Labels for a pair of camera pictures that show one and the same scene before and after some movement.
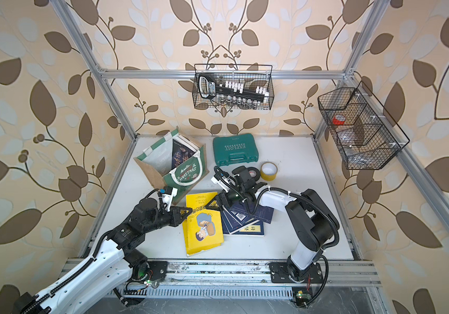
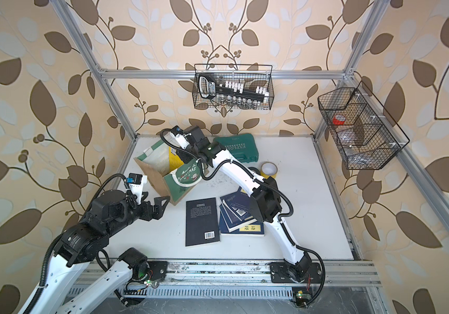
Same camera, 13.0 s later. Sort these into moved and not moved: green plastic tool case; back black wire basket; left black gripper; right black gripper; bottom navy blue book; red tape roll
Moved: right black gripper; left black gripper
Not moved: red tape roll; bottom navy blue book; back black wire basket; green plastic tool case
